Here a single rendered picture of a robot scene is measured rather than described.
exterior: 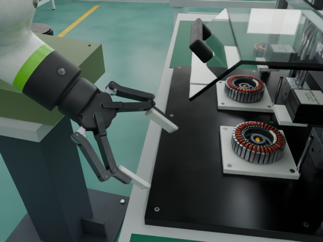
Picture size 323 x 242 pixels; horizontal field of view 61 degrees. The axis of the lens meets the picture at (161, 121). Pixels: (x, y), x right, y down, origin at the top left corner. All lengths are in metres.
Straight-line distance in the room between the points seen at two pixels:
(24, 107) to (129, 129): 1.23
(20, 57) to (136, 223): 0.34
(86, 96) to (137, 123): 1.55
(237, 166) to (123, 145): 1.30
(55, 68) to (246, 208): 0.41
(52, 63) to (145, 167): 0.30
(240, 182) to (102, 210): 1.01
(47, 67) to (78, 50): 0.49
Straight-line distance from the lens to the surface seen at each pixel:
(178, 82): 0.90
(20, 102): 0.81
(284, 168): 0.63
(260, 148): 0.60
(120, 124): 2.02
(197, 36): 0.41
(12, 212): 1.65
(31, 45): 0.50
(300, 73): 0.85
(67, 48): 0.98
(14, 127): 0.84
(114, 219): 1.45
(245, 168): 0.60
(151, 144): 0.68
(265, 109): 0.80
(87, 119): 0.50
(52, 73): 0.48
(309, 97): 0.60
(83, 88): 0.49
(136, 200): 0.57
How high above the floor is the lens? 1.19
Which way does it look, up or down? 36 degrees down
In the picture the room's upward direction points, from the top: straight up
